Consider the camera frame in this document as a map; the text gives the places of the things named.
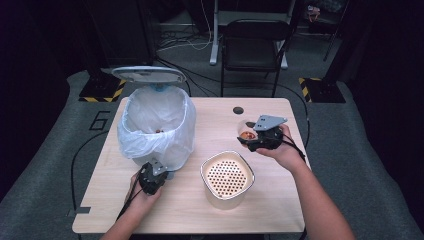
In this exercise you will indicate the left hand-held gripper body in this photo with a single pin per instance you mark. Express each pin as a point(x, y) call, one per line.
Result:
point(151, 180)

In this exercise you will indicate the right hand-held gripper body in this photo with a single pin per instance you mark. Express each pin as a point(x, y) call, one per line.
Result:
point(268, 138)

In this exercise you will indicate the red food scraps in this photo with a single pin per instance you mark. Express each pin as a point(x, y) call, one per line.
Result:
point(247, 135)

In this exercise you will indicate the clear plastic cup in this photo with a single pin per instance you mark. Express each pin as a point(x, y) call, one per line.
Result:
point(242, 128)

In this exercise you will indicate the beige strainer basket container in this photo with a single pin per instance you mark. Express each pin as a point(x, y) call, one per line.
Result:
point(227, 176)

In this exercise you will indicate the white plastic bin bag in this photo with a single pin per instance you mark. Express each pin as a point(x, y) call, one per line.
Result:
point(173, 143)

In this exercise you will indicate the white and blue pedal bin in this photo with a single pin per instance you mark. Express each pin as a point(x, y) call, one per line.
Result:
point(148, 74)

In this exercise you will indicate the person's left hand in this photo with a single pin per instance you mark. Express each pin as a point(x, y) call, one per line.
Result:
point(141, 201)

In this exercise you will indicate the person's right hand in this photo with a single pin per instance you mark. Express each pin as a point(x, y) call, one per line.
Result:
point(286, 155)

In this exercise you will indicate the brown food bits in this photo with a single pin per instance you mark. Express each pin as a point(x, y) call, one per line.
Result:
point(159, 131)

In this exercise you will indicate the black folding chair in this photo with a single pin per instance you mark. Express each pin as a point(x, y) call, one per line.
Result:
point(255, 50)

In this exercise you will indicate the grey tape strip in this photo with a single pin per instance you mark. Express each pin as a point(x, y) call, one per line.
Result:
point(80, 210)

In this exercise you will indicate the black base plate striped edge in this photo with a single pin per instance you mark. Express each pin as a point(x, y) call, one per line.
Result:
point(96, 90)
point(325, 91)

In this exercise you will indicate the white metal desk frame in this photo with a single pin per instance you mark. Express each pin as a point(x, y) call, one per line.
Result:
point(214, 40)

